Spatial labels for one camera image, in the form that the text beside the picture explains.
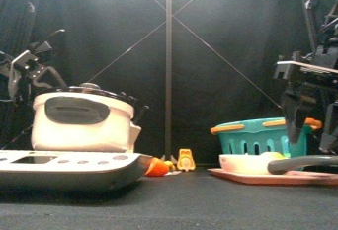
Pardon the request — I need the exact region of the black pot lid with knob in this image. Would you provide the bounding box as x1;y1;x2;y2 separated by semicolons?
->
41;82;139;105

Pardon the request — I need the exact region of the white toy cooking pot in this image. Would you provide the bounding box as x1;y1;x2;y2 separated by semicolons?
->
29;91;143;154

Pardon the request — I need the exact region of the yellow toy lemon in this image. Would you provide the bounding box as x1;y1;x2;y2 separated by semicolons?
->
259;151;287;160

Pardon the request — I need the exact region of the pink cutting board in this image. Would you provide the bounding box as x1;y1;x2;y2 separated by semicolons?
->
206;167;338;187

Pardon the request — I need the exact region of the orange toy fruit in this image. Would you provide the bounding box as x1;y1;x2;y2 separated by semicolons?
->
144;157;170;178

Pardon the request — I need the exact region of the white kitchen scale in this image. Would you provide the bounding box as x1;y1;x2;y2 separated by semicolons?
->
0;149;155;192

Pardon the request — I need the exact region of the teal basket with orange handles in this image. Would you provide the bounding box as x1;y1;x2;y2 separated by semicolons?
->
210;117;323;159

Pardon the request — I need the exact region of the metal frame pole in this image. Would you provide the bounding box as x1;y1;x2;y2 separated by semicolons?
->
160;0;178;165

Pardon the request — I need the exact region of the white pan with grey handle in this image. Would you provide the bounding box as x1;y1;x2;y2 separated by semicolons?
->
218;153;338;176

